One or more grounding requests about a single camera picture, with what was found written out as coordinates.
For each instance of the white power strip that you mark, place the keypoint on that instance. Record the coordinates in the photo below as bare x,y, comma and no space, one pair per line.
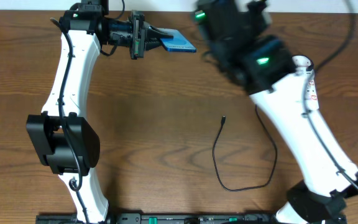
311,96

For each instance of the white USB charger plug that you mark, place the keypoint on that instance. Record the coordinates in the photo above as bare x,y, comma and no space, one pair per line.
303,61

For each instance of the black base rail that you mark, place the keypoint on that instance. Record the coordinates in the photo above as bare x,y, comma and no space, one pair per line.
176,218

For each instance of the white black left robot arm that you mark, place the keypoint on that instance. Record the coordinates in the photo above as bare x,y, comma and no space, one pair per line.
61,135

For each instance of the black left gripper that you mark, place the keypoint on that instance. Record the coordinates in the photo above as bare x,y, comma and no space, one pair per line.
137,35

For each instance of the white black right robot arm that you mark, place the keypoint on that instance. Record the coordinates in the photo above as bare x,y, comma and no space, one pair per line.
282,86

